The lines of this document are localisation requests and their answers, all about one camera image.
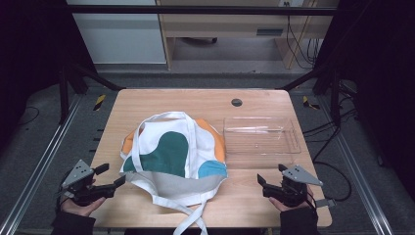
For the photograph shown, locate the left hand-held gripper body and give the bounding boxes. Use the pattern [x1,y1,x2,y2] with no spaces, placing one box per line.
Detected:
[61,159,115,208]

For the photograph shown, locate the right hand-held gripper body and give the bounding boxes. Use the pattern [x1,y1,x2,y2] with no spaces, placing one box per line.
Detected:
[272,164,324,208]

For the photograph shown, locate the white patterned tote bag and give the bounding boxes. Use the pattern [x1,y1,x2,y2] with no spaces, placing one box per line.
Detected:
[119,111,229,235]

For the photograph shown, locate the person's right hand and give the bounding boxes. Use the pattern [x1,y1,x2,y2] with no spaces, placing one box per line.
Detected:
[268,185,316,213]

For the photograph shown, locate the person's left hand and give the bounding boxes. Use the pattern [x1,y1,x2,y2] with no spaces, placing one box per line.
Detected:
[60,195,107,218]

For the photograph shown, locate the clear plastic container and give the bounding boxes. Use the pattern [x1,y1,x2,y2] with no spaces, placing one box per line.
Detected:
[222,116,302,165]

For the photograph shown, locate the yellow black tape strip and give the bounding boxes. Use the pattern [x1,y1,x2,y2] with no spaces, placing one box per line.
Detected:
[301,95,321,111]
[93,94,107,112]

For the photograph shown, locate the white cabinet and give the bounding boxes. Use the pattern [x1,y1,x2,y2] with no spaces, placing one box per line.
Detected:
[66,0,167,65]

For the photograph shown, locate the grey drawer label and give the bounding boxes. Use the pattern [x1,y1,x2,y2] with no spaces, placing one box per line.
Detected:
[255,28,284,37]

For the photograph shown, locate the light wooden desk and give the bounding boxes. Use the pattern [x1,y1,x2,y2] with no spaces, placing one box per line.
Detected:
[156,0,341,71]

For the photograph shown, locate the right hand-held gripper cable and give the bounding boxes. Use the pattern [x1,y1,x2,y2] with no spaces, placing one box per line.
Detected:
[306,190,319,214]

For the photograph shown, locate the hand-held gripper cable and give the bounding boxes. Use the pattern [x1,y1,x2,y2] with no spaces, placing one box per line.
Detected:
[57,180,67,214]
[306,190,319,214]

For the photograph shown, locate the left hand-held gripper cable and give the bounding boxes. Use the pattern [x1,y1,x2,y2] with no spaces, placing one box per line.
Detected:
[57,180,67,214]

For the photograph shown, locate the grey metal bracket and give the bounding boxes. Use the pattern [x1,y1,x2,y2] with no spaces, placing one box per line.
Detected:
[314,198,337,209]

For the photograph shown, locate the aluminium floor rail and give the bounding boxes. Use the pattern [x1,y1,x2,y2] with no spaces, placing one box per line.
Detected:
[317,96,394,235]
[0,94,84,235]

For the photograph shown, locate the thin black floor cable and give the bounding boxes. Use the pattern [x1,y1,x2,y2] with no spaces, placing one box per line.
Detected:
[18,106,41,127]

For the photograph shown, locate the black metal frame strut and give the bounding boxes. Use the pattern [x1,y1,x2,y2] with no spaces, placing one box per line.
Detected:
[277,65,344,127]
[58,62,126,125]

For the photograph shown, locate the black cables at desk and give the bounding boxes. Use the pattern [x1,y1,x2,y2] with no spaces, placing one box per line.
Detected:
[285,1,323,71]

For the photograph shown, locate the black horizontal frame bar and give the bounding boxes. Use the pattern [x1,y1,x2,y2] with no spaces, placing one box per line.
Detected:
[65,4,339,17]

